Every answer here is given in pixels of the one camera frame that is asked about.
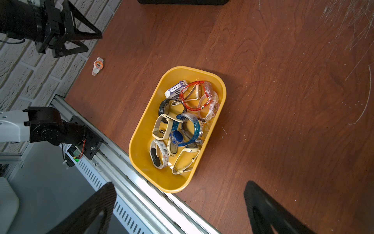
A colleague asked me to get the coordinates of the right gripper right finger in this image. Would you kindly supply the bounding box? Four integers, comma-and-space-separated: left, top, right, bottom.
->
243, 181, 314, 234

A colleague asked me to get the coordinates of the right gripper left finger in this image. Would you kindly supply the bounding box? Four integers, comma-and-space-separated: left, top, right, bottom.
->
48, 182, 117, 234

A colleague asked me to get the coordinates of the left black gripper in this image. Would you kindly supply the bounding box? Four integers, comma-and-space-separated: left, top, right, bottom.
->
1, 1, 103, 58

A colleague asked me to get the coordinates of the small white digital watch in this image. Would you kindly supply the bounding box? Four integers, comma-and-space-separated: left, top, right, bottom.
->
92, 57, 104, 76

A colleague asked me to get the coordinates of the beige strap watch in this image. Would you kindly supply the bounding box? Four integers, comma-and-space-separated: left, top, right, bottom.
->
152, 114, 175, 141

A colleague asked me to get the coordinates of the cream oval face watch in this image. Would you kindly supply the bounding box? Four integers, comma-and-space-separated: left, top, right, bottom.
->
172, 144, 200, 175

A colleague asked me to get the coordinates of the blue transparent watch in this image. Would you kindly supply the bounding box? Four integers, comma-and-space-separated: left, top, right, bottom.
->
169, 112, 204, 147

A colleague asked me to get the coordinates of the black digital watch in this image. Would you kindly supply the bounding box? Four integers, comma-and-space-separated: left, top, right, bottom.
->
158, 98, 187, 118

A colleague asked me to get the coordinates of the red transparent watch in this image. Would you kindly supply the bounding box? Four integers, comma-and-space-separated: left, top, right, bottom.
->
179, 81, 214, 112

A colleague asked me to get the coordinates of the pink white strap watch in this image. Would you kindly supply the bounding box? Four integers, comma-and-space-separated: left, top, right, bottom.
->
197, 91, 220, 121

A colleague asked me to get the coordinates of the white slim strap watch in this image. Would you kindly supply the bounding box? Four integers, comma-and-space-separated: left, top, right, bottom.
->
185, 84, 204, 102

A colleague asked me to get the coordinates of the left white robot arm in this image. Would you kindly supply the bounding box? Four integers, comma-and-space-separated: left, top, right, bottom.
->
1, 1, 102, 146

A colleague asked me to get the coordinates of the patterned white band watch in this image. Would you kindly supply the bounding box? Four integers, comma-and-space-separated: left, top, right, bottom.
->
150, 139, 169, 169

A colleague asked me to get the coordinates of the yellow plastic storage tray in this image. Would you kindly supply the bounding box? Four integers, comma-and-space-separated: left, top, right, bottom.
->
129, 66, 227, 194

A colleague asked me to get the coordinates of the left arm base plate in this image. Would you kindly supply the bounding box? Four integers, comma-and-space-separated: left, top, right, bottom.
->
70, 116, 104, 160

